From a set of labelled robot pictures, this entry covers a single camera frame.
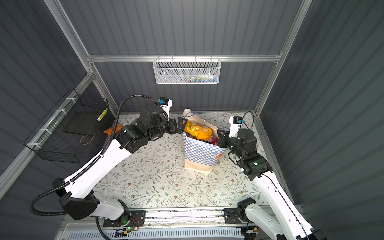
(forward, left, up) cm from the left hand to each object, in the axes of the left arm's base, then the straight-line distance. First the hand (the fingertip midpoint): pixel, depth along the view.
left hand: (179, 119), depth 68 cm
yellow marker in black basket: (+14, +43, -9) cm, 46 cm away
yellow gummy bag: (+2, -11, -14) cm, 18 cm away
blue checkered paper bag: (-8, -10, -21) cm, 24 cm away
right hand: (-4, -19, -5) cm, 20 cm away
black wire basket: (-2, +57, -7) cm, 58 cm away
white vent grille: (-41, -20, -38) cm, 59 cm away
